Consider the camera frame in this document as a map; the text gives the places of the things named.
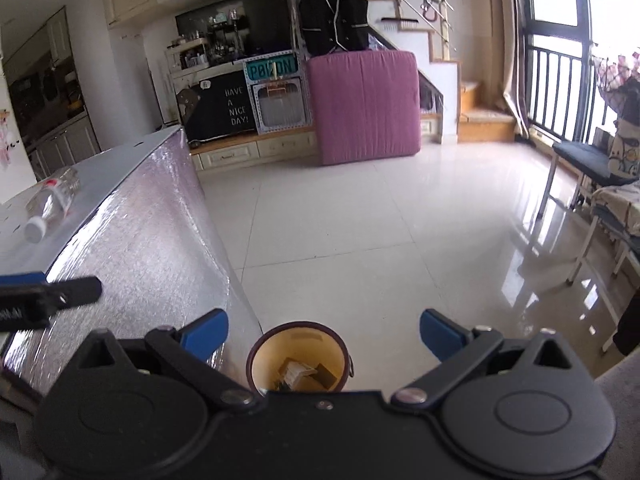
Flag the grey kitchen base cabinet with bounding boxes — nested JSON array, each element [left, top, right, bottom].
[[25, 111, 101, 182]]

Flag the cartoon print cushion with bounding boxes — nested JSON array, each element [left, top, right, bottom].
[[607, 114, 640, 182]]

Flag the black television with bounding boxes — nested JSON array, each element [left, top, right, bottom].
[[175, 0, 294, 69]]

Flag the white shelf rack with bottles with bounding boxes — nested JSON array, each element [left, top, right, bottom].
[[166, 37, 209, 72]]

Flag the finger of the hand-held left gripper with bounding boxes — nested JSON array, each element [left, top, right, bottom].
[[0, 271, 104, 312]]

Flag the teal sign plate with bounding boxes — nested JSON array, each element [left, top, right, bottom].
[[243, 57, 299, 83]]

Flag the person's grey trouser leg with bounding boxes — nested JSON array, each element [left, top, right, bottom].
[[594, 357, 640, 480]]

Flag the wooden staircase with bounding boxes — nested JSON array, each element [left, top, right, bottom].
[[367, 0, 519, 144]]

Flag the brown round trash bin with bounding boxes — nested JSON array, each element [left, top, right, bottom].
[[246, 321, 355, 395]]

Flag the black framed window with railing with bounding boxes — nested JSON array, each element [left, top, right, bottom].
[[520, 0, 640, 147]]

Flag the pink mattress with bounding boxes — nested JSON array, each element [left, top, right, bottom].
[[306, 50, 421, 166]]

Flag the black vest white trim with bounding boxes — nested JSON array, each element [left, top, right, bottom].
[[298, 0, 370, 57]]

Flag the cream drawer unit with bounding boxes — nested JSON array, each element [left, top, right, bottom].
[[190, 127, 321, 174]]

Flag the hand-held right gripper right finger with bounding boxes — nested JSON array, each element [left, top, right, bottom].
[[390, 309, 594, 406]]

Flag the white perforated metal cabinet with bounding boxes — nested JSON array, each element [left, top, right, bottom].
[[243, 50, 314, 136]]

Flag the beige curtain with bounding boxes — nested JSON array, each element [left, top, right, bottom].
[[486, 0, 534, 137]]

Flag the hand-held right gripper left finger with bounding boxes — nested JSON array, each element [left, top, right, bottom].
[[65, 310, 259, 409]]

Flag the black lettered board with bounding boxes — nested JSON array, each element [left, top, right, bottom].
[[177, 71, 259, 144]]

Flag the clear plastic bottle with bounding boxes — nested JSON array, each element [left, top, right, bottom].
[[24, 166, 81, 244]]

